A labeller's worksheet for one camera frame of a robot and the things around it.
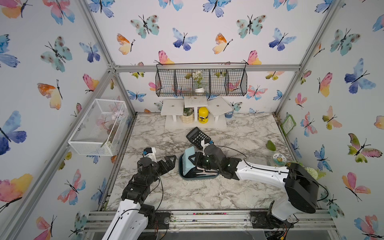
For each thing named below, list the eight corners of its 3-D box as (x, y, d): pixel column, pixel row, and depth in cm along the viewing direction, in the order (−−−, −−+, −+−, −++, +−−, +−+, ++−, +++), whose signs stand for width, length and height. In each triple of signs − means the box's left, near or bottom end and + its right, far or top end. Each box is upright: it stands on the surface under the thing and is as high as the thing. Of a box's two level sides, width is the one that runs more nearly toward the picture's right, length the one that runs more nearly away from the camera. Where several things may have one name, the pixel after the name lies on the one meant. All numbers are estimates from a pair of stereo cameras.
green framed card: (284, 134, 111) (290, 126, 104) (279, 122, 119) (284, 114, 111) (291, 134, 111) (298, 126, 104) (286, 122, 119) (291, 114, 111)
